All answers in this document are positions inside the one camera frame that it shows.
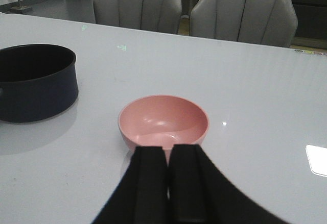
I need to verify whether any dark kitchen counter cabinet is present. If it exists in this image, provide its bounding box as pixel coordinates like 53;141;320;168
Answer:
292;0;326;40

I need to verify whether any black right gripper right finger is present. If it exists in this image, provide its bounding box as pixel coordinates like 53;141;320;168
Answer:
169;144;284;223

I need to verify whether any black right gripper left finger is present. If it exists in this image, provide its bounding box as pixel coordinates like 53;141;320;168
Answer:
93;146;168;223

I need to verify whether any dark blue saucepan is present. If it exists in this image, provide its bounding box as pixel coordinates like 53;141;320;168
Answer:
1;44;78;123

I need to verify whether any pink plastic bowl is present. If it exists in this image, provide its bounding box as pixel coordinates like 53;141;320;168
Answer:
118;95;209;161

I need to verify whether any left grey upholstered chair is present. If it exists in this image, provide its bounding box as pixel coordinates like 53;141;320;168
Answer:
93;0;182;34

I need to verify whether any grey upholstered chair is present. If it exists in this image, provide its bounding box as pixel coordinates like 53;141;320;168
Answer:
190;0;298;47
93;0;182;34

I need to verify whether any right grey upholstered chair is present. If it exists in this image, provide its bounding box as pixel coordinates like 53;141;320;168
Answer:
190;0;298;47

